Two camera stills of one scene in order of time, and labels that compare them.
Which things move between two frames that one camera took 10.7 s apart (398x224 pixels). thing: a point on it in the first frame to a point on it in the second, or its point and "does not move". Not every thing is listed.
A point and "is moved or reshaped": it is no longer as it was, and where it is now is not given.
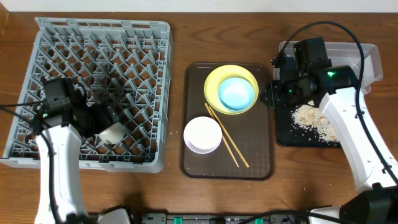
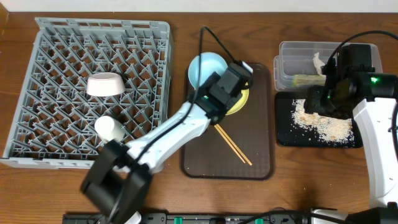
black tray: [289, 133] does not move
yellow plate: [217, 78] is moved or reshaped
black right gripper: [273, 94] to [315, 104]
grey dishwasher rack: [126, 63] does not move
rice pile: [309, 116] does not move
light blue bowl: [236, 94] is moved or reshaped
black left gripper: [101, 117] to [241, 86]
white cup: [114, 134] does not move
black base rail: [222, 218] does not move
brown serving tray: [247, 150] does not move
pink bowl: [203, 134] to [105, 84]
